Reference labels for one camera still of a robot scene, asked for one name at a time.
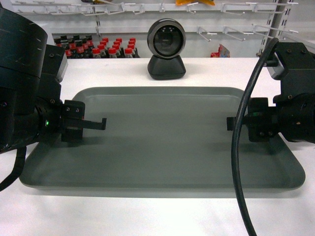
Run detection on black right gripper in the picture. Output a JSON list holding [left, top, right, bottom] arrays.
[[226, 97, 279, 142]]

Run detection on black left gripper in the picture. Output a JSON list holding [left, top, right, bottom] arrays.
[[34, 97, 107, 142]]

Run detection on grey rectangular serving tray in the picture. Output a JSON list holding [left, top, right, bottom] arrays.
[[19, 86, 306, 192]]

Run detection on red snack packet on shelf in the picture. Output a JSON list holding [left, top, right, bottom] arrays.
[[210, 44, 230, 58]]

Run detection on black round barcode scanner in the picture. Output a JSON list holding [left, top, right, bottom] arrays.
[[147, 18, 186, 80]]

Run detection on orange snack bag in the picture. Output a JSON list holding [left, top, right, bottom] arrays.
[[175, 0, 215, 6]]

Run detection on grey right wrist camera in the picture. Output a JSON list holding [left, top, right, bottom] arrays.
[[266, 58, 287, 81]]

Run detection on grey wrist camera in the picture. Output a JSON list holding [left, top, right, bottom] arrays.
[[266, 58, 287, 81], [56, 53, 68, 83]]

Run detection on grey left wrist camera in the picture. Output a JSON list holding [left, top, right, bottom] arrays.
[[56, 53, 68, 83]]

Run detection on black power cable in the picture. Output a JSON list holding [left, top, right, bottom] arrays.
[[0, 145, 27, 192]]

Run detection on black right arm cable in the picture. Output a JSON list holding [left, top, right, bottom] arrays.
[[231, 37, 280, 236]]

